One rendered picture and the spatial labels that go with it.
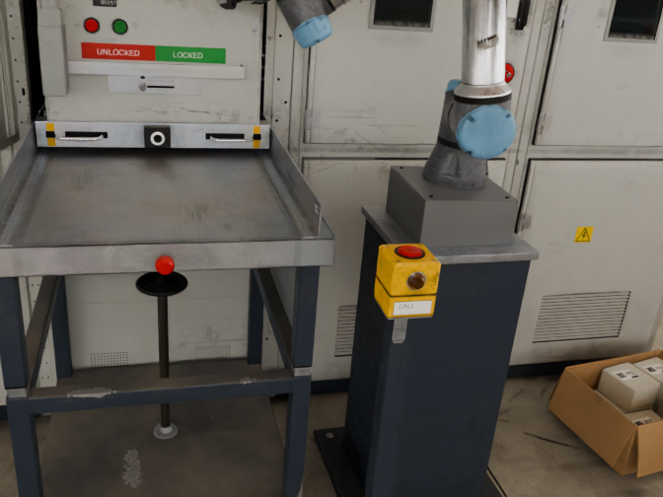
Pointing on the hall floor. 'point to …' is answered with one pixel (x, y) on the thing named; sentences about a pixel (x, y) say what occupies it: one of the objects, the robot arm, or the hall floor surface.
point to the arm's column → (438, 376)
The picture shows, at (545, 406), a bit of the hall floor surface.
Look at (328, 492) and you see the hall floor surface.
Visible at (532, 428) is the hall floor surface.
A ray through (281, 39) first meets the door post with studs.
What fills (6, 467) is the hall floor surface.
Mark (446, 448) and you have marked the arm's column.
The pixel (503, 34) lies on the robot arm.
